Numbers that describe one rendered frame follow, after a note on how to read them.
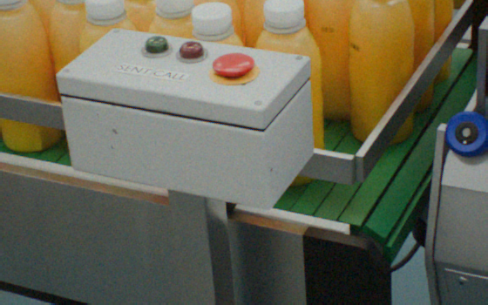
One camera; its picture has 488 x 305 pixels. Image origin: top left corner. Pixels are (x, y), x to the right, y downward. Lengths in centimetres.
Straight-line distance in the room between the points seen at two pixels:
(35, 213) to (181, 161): 34
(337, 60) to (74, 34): 28
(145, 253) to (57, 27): 26
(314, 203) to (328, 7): 22
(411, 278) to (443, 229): 135
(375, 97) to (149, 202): 26
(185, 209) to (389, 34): 29
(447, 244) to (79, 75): 42
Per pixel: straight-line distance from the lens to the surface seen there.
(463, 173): 115
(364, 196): 116
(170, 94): 95
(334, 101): 127
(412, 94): 119
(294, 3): 111
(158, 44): 101
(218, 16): 109
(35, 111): 123
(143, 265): 124
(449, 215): 117
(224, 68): 95
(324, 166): 108
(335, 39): 123
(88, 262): 128
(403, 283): 250
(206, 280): 108
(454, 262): 118
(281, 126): 95
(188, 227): 106
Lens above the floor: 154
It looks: 31 degrees down
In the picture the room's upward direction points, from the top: 5 degrees counter-clockwise
